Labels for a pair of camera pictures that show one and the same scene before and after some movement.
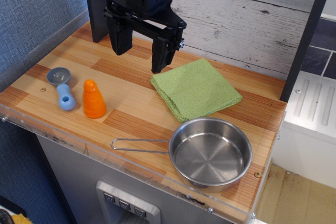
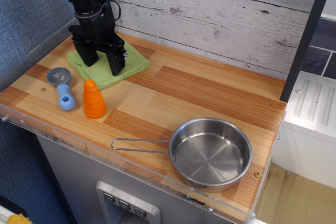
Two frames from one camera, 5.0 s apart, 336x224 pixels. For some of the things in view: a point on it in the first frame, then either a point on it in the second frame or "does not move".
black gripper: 147,3 to 95,23
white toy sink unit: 306,146 does not move
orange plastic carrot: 94,105 does not move
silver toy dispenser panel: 121,206 does not move
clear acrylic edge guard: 142,177 does not move
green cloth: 194,89 to 103,63
